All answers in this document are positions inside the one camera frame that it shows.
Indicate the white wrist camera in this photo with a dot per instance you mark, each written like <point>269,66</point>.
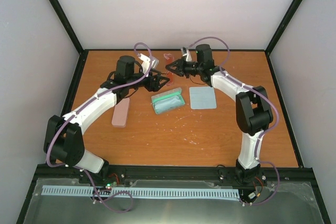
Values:
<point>148,62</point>
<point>186,55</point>

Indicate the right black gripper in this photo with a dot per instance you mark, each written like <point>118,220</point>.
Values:
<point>179,63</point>

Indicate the orange lens clear sunglasses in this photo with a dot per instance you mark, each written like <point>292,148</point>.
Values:
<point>169,58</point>

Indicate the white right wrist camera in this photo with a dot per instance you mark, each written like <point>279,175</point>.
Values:
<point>186,55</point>

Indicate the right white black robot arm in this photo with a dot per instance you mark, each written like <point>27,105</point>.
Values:
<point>253,111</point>

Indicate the light blue slotted cable duct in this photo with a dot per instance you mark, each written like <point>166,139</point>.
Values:
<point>143,193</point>

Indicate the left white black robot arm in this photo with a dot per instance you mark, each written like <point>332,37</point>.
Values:
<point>64,134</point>

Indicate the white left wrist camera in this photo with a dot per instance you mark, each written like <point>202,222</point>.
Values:
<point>148,62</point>

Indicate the grey glasses case teal lining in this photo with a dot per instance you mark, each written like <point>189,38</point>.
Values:
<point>167,94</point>

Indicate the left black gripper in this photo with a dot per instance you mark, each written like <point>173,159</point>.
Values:
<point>155,87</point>

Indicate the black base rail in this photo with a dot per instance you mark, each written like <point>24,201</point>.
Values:
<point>219,175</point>

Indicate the light blue cloth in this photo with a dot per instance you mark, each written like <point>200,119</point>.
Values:
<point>202,98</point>
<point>167,104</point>

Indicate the black cage frame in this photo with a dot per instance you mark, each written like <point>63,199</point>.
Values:
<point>292,175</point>

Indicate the pink glasses case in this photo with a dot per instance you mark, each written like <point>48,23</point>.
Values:
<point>120,113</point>

